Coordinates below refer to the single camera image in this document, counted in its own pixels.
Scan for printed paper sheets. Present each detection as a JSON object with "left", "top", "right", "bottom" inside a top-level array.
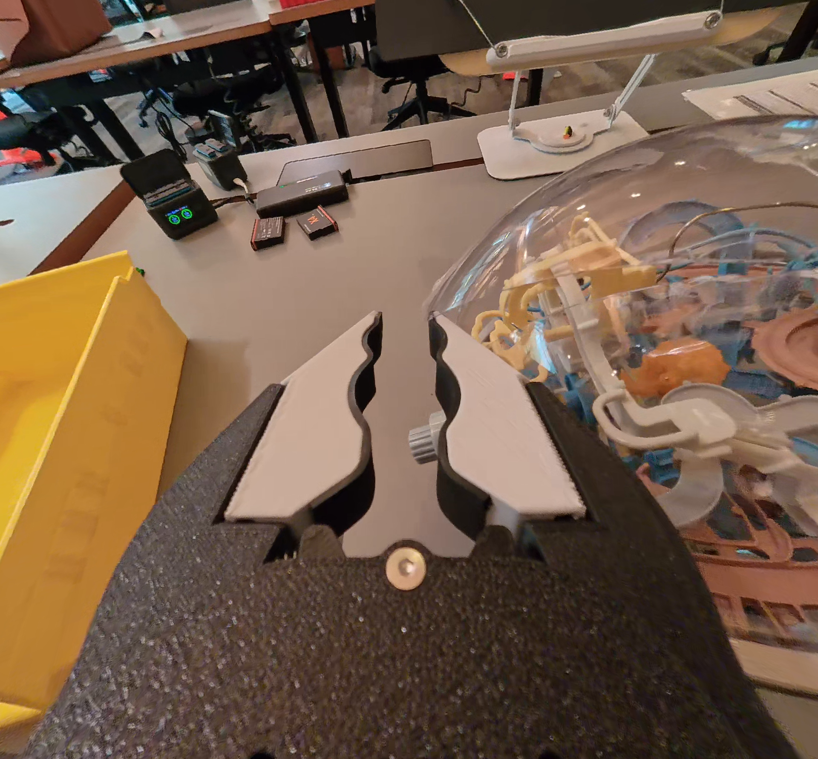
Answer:
[{"left": 683, "top": 75, "right": 818, "bottom": 121}]

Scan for grey plastic bolt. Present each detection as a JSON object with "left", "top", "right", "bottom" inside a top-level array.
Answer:
[{"left": 407, "top": 413, "right": 445, "bottom": 465}]

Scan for grey battery charger case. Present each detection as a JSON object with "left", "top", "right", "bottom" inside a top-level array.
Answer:
[{"left": 192, "top": 139, "right": 249, "bottom": 192}]

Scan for black battery charger case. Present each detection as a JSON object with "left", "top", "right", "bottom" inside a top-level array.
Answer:
[{"left": 120, "top": 148, "right": 219, "bottom": 241}]

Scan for wood-top table with black legs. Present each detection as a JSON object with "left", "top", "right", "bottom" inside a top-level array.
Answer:
[
  {"left": 0, "top": 0, "right": 320, "bottom": 162},
  {"left": 268, "top": 0, "right": 378, "bottom": 140}
]

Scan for clear sphere maze toy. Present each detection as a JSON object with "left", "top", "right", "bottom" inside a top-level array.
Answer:
[{"left": 425, "top": 115, "right": 818, "bottom": 696}]

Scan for black office chair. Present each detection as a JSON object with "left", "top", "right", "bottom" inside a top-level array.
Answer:
[{"left": 371, "top": 46, "right": 477, "bottom": 133}]

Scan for brown bag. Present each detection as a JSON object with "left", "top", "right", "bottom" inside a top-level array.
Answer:
[{"left": 0, "top": 0, "right": 112, "bottom": 69}]

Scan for yellow plastic bin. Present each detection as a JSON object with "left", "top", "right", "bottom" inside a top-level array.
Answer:
[{"left": 0, "top": 251, "right": 188, "bottom": 737}]

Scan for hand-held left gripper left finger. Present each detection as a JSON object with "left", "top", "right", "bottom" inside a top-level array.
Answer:
[{"left": 224, "top": 310, "right": 384, "bottom": 563}]

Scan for black desk cable cover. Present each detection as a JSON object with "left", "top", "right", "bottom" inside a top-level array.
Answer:
[{"left": 276, "top": 139, "right": 434, "bottom": 186}]

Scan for black power bank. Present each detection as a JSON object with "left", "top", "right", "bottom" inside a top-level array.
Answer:
[{"left": 256, "top": 171, "right": 350, "bottom": 218}]

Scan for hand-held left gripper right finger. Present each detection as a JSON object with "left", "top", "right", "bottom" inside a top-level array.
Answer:
[{"left": 427, "top": 313, "right": 589, "bottom": 563}]

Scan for white desk lamp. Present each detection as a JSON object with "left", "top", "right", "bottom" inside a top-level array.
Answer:
[{"left": 438, "top": 0, "right": 726, "bottom": 181}]

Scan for black camera battery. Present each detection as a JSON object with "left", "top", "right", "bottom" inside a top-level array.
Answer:
[
  {"left": 296, "top": 205, "right": 340, "bottom": 241},
  {"left": 251, "top": 216, "right": 286, "bottom": 253}
]

